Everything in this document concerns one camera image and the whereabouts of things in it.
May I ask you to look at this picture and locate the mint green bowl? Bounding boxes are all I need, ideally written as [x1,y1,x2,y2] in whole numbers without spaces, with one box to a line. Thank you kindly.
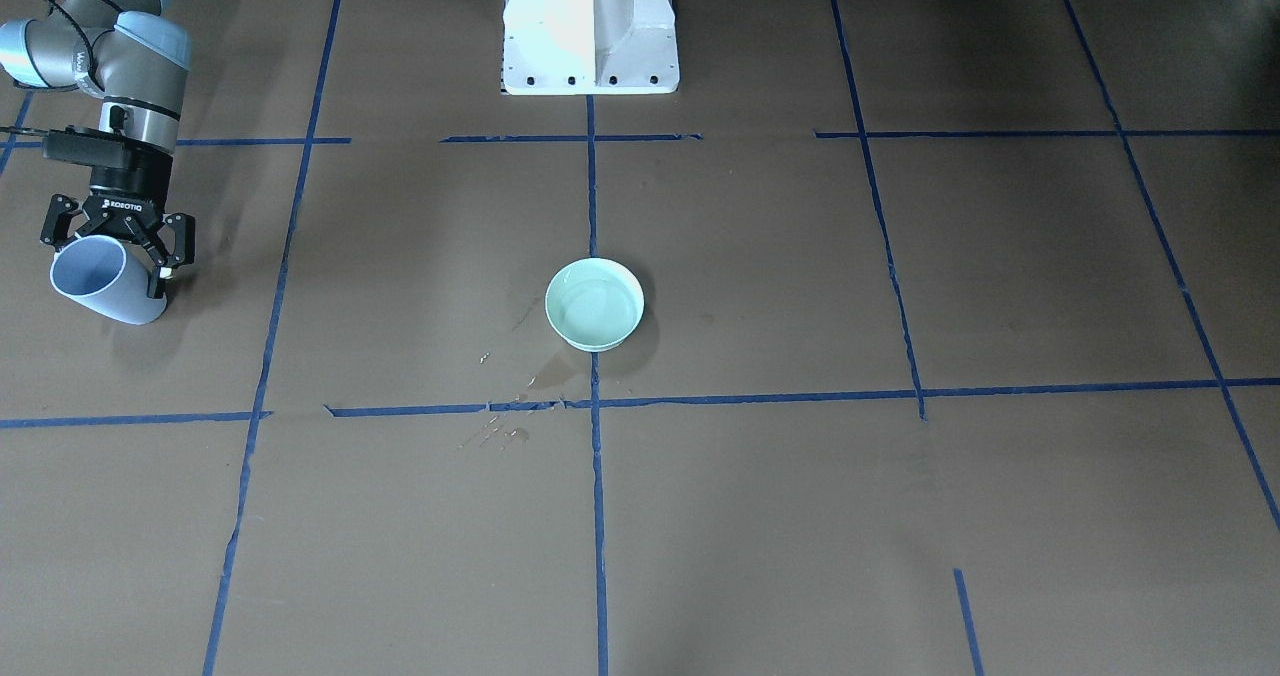
[544,257,645,353]

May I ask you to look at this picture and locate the white mounting pillar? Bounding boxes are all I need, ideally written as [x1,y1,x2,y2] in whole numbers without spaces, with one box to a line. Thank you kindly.
[500,0,681,96]

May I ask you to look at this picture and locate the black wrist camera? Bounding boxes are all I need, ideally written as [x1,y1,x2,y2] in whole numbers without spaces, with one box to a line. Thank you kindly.
[41,125,133,169]

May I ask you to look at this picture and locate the blue plastic cup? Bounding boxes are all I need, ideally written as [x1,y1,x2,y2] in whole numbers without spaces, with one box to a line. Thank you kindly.
[49,236,168,325]

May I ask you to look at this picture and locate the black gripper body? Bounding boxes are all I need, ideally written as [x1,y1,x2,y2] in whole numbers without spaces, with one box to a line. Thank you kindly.
[73,151,173,242]

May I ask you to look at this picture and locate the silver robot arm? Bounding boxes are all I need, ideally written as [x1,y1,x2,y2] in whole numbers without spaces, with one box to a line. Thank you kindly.
[3,0,195,300]

